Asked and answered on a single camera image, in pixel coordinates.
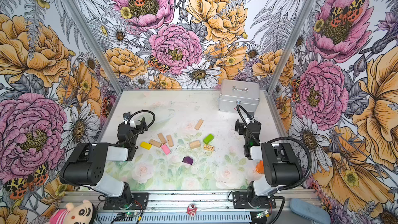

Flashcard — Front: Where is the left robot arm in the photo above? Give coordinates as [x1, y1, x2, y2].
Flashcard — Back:
[59, 110, 155, 211]

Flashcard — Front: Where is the blue grey pad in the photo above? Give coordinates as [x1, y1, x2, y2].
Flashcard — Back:
[290, 199, 331, 224]

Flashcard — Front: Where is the plush doll toy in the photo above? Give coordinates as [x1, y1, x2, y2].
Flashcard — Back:
[47, 200, 97, 224]

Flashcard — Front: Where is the purple wood block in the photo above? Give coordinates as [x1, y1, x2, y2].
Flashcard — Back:
[182, 157, 194, 165]

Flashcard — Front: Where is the green wood block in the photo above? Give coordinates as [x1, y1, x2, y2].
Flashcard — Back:
[203, 134, 214, 145]

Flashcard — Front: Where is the cartoon printed wood block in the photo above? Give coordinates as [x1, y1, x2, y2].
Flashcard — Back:
[203, 144, 215, 152]

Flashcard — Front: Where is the small red pink toy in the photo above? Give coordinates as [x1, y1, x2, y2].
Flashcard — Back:
[187, 204, 198, 217]

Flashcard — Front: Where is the wide plain wood block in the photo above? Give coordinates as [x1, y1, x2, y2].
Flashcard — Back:
[189, 140, 201, 150]

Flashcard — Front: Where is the plain wood block numbered 11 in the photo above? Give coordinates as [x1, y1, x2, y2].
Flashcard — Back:
[166, 135, 174, 148]

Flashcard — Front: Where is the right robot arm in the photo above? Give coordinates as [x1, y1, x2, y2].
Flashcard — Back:
[232, 120, 303, 209]

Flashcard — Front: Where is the orange bottle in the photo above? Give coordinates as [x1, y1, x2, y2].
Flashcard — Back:
[256, 161, 264, 174]

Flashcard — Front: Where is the yellow wood block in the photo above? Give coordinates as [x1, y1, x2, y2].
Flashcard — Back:
[140, 142, 152, 150]

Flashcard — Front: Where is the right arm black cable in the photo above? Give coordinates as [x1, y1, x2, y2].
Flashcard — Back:
[236, 105, 313, 191]

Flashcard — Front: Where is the aluminium mounting rail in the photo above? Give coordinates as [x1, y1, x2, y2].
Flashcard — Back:
[60, 189, 321, 224]

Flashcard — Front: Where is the plain wood block numbered 31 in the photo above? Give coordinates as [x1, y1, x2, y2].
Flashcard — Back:
[149, 140, 162, 148]

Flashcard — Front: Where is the silver metal case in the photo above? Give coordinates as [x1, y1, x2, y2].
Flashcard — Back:
[218, 79, 260, 113]

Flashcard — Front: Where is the pink wood block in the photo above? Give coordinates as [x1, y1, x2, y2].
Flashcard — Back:
[161, 144, 171, 155]

